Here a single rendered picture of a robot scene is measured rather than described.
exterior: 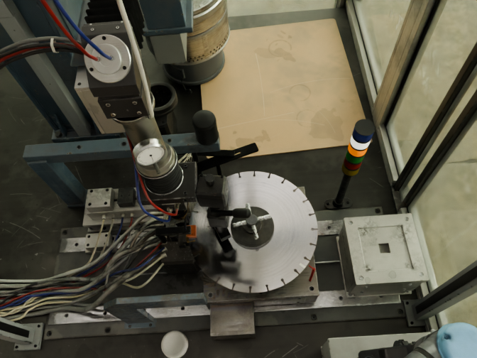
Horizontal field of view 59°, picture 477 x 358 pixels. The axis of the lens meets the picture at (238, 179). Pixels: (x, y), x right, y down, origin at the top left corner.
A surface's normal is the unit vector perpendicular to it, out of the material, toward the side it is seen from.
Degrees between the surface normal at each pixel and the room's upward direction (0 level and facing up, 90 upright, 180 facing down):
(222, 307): 0
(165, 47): 90
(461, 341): 0
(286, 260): 0
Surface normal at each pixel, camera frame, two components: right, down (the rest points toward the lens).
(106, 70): 0.00, 0.29
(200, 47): 0.40, 0.79
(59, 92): 0.05, 0.88
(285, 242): -0.06, -0.48
